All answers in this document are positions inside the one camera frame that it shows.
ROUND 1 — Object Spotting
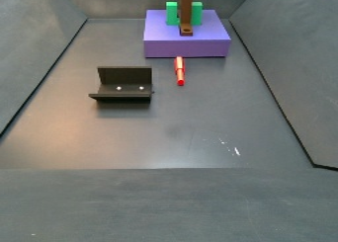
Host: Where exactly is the black angled fixture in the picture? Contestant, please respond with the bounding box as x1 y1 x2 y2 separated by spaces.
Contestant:
88 66 153 102

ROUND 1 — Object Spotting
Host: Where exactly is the red peg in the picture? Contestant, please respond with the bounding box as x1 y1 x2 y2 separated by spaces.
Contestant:
173 56 184 86

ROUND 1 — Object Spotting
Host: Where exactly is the purple base block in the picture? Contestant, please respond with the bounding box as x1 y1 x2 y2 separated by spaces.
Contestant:
144 10 231 58

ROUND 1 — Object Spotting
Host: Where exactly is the green U-shaped block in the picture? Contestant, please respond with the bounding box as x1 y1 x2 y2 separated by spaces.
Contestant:
165 1 203 26

